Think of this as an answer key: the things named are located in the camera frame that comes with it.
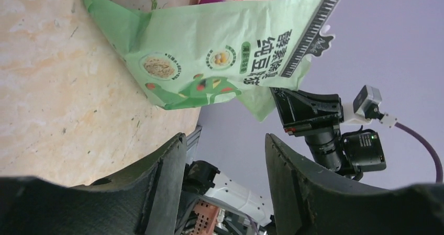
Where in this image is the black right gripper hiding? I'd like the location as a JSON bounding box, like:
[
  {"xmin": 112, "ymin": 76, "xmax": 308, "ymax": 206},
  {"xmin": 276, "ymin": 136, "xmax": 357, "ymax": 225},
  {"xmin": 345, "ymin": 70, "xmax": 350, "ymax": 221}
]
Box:
[{"xmin": 271, "ymin": 87, "xmax": 386, "ymax": 181}]

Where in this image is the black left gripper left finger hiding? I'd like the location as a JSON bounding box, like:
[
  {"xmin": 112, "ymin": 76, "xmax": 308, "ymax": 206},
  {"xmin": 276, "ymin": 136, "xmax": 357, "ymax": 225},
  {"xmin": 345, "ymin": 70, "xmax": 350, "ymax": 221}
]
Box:
[{"xmin": 1, "ymin": 133, "xmax": 187, "ymax": 234}]

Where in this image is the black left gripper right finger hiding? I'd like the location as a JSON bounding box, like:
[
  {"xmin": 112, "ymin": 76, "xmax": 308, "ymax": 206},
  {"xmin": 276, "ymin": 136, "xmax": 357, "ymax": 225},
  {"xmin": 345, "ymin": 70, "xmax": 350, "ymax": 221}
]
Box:
[{"xmin": 265, "ymin": 134, "xmax": 443, "ymax": 234}]

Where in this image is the green cat litter bag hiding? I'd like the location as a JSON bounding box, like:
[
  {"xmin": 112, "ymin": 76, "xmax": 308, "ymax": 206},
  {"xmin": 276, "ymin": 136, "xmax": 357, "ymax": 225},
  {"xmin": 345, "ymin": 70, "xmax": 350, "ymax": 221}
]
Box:
[{"xmin": 83, "ymin": 0, "xmax": 322, "ymax": 121}]

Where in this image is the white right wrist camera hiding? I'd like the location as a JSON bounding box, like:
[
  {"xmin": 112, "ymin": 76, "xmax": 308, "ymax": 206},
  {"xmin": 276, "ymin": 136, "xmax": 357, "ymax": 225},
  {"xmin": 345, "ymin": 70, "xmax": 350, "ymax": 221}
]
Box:
[{"xmin": 342, "ymin": 85, "xmax": 398, "ymax": 128}]

